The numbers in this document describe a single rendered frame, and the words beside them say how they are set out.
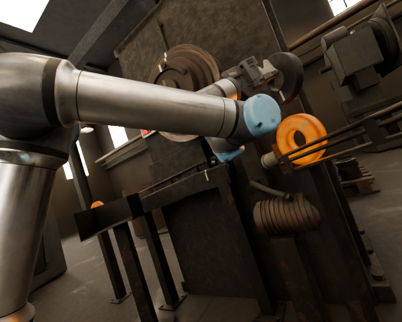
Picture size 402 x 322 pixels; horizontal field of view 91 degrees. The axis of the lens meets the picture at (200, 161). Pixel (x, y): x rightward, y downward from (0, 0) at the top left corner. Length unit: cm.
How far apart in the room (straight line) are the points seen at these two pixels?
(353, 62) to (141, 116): 487
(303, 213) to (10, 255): 69
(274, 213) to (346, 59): 452
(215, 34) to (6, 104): 102
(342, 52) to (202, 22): 407
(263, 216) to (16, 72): 69
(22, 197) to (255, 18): 107
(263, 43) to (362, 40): 420
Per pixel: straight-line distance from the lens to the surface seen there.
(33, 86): 33
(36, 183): 45
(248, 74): 60
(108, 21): 648
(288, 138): 70
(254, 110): 36
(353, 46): 515
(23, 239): 46
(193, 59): 102
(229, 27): 119
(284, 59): 69
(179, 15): 139
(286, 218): 72
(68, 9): 980
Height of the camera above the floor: 70
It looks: 4 degrees up
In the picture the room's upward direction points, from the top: 19 degrees counter-clockwise
